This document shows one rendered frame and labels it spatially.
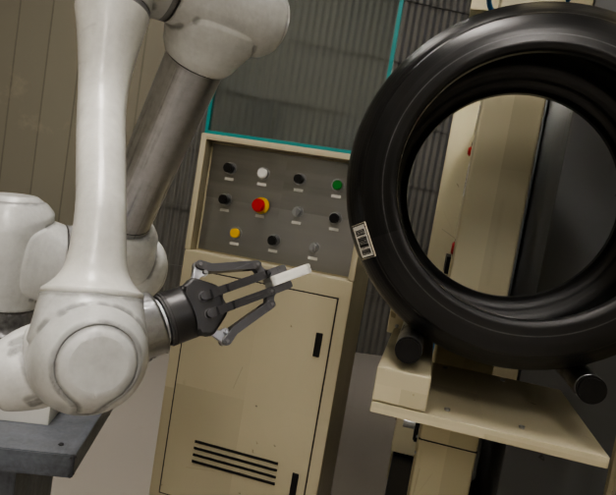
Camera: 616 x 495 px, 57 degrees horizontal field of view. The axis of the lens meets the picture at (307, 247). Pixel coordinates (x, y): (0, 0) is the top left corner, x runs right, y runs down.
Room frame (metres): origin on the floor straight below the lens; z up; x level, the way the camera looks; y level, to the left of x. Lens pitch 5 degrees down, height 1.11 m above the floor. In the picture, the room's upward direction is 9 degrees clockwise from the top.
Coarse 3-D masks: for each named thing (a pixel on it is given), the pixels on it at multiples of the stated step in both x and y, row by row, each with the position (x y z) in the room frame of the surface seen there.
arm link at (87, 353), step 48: (96, 0) 0.75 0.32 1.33; (96, 48) 0.75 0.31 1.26; (96, 96) 0.72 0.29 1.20; (96, 144) 0.65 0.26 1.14; (96, 192) 0.60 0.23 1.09; (96, 240) 0.57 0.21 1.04; (48, 288) 0.54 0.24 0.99; (96, 288) 0.53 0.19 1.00; (48, 336) 0.49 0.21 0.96; (96, 336) 0.48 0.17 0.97; (144, 336) 0.53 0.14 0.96; (48, 384) 0.48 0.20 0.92; (96, 384) 0.48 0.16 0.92
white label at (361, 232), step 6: (354, 228) 0.95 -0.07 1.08; (360, 228) 0.94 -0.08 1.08; (366, 228) 0.92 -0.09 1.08; (354, 234) 0.96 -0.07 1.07; (360, 234) 0.94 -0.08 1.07; (366, 234) 0.92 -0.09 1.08; (360, 240) 0.95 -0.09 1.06; (366, 240) 0.93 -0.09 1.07; (360, 246) 0.95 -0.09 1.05; (366, 246) 0.93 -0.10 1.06; (372, 246) 0.92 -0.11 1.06; (360, 252) 0.95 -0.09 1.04; (366, 252) 0.94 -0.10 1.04; (372, 252) 0.92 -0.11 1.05
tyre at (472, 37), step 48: (432, 48) 0.92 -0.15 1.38; (480, 48) 0.89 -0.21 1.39; (528, 48) 0.87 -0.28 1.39; (576, 48) 0.86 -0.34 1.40; (384, 96) 0.94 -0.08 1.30; (432, 96) 0.90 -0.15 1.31; (480, 96) 1.16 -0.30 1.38; (576, 96) 1.12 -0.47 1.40; (384, 144) 0.92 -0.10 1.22; (384, 192) 0.91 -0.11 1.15; (384, 240) 0.91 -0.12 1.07; (384, 288) 0.94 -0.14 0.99; (432, 288) 0.89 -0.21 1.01; (576, 288) 1.11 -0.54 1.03; (432, 336) 0.92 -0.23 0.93; (480, 336) 0.87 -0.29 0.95; (528, 336) 0.86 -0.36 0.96; (576, 336) 0.84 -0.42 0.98
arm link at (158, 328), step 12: (144, 300) 0.72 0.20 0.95; (156, 300) 0.74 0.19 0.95; (144, 312) 0.70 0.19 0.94; (156, 312) 0.71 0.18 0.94; (156, 324) 0.70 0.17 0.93; (168, 324) 0.72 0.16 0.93; (156, 336) 0.70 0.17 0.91; (168, 336) 0.71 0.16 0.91; (156, 348) 0.70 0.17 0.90; (168, 348) 0.72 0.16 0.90
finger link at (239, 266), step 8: (200, 264) 0.78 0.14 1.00; (208, 264) 0.79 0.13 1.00; (216, 264) 0.79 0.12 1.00; (224, 264) 0.80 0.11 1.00; (232, 264) 0.80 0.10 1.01; (240, 264) 0.81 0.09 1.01; (248, 264) 0.82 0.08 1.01; (256, 264) 0.82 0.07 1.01; (208, 272) 0.80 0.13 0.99; (216, 272) 0.80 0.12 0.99; (224, 272) 0.82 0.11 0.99
